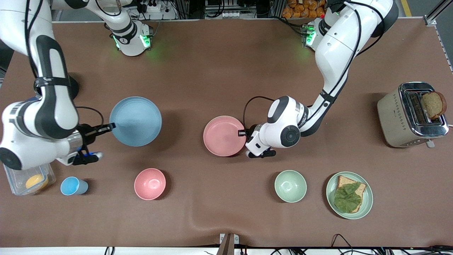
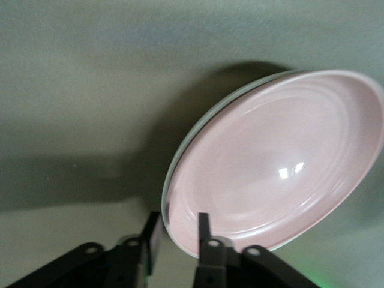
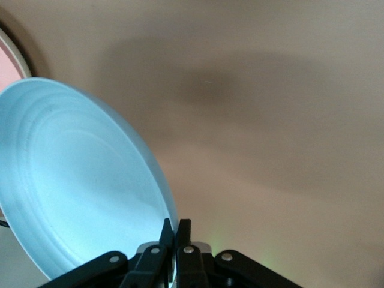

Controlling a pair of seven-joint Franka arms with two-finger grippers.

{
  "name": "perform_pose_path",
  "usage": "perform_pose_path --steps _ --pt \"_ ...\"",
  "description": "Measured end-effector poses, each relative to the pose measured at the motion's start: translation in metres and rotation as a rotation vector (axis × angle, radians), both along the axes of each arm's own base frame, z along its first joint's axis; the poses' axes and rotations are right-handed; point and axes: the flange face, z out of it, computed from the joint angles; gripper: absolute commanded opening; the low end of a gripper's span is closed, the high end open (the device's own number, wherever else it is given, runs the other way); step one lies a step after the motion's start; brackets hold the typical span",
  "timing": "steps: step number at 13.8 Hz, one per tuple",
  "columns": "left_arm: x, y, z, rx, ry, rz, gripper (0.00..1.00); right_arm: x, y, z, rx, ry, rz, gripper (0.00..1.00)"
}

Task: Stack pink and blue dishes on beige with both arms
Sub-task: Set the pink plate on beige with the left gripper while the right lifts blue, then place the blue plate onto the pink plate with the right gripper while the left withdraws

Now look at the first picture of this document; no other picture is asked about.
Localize pink plate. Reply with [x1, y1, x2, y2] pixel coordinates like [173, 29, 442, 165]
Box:
[203, 116, 247, 157]

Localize blue plate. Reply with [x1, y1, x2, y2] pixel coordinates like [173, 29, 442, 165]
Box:
[109, 96, 163, 147]

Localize black round container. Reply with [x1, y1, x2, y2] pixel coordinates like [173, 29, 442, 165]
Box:
[67, 73, 80, 100]

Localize blue cup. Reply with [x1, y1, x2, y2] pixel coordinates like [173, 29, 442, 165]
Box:
[60, 176, 89, 196]

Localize green bowl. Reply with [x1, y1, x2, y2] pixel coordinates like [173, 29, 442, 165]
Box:
[275, 170, 307, 203]

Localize orange round food piece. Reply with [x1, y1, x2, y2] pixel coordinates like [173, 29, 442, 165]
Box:
[25, 174, 49, 192]

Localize pink bowl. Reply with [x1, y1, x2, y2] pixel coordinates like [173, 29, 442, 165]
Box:
[134, 168, 166, 200]

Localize clear plastic container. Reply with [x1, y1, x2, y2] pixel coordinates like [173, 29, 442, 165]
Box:
[4, 161, 56, 196]

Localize brown bread slice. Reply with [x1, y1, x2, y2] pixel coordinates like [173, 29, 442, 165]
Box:
[334, 176, 366, 213]

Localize green lettuce leaf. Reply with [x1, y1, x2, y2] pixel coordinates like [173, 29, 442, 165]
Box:
[334, 183, 362, 214]

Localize green plate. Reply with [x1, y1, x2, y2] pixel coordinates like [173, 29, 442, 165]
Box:
[326, 172, 373, 220]

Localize orange packaged snacks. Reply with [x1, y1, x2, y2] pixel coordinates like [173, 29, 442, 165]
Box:
[282, 0, 326, 19]

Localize silver beige toaster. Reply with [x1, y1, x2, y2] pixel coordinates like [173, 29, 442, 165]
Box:
[377, 81, 450, 148]

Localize brown toast slice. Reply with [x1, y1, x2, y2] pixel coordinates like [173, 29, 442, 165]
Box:
[421, 91, 447, 120]

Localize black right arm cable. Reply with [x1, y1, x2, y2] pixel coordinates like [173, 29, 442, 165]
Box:
[24, 0, 105, 129]

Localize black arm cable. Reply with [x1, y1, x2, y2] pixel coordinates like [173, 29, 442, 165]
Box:
[242, 0, 365, 133]
[24, 0, 105, 129]

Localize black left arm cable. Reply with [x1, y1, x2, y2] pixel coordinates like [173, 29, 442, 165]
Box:
[242, 0, 365, 133]

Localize metal table bracket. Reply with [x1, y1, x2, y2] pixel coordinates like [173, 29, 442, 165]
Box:
[219, 233, 240, 255]

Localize aluminium frame profile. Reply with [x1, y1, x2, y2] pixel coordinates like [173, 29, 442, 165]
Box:
[424, 0, 453, 25]

